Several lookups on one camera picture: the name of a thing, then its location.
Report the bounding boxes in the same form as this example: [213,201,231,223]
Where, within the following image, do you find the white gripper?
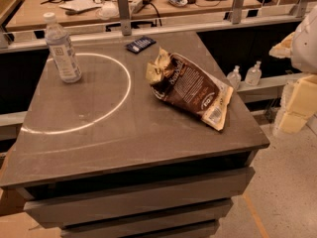
[268,6,317,134]

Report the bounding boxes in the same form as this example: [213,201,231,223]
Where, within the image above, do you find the brown chip bag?
[146,49,234,131]

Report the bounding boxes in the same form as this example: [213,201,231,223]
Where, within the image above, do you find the small sanitizer bottle right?
[245,60,262,86]

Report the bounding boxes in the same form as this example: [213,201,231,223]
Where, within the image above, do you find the small sanitizer bottle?
[227,65,242,89]
[245,60,262,86]

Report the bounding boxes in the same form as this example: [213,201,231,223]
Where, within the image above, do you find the small sanitizer bottle left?
[227,65,242,89]

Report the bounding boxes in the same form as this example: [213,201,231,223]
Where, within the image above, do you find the clear plastic water bottle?
[44,12,81,83]

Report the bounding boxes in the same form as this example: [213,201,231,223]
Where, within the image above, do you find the dark blue snack packet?
[126,36,156,54]

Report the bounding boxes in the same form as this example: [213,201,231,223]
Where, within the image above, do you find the grey drawer cabinet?
[1,32,269,238]

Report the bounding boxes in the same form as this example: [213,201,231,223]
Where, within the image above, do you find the white papers on desk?
[60,0,101,11]

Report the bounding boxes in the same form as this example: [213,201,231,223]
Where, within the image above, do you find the metal frame rail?
[1,0,317,54]

